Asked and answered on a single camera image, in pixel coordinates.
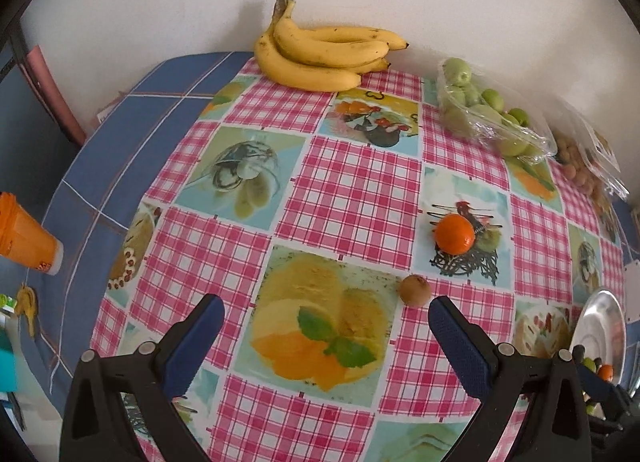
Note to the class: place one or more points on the pink checkered printed tablecloth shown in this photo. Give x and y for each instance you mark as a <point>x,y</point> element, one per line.
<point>350,192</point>

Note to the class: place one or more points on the round metal plate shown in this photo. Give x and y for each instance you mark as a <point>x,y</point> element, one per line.
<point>600,322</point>

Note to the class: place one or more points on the small yellow toy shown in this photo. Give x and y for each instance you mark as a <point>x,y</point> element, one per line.
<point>27,302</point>

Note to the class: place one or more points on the small tangerine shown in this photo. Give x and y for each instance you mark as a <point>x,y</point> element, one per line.
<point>454,234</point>

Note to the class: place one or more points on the clear plastic box of longans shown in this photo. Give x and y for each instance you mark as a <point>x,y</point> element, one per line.
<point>575,156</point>

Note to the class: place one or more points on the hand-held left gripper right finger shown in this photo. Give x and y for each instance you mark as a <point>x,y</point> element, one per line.
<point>460,347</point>

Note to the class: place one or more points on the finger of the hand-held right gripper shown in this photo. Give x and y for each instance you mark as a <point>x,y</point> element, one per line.
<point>597,385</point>

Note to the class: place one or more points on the yellow banana bunch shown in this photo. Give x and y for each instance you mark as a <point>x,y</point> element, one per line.
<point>310,74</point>

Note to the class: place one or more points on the pink board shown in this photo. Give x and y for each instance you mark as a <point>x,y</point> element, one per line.
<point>50,86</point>

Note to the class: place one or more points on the teal box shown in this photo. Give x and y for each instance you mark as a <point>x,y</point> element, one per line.
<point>7,364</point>

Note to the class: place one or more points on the orange plastic cup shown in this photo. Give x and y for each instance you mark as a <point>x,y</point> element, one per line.
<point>25,237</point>

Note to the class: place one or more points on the white plastic box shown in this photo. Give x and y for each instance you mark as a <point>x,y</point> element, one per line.
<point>632,292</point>

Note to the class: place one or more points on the large tangerine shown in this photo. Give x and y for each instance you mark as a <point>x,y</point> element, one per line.
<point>606,372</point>

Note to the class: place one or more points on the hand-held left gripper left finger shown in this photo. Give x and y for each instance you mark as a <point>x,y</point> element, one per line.
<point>195,342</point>

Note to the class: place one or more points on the brown kiwi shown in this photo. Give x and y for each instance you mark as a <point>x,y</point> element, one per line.
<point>414,290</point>

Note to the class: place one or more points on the clear bag of green fruits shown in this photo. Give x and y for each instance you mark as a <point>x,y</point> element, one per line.
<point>480,116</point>

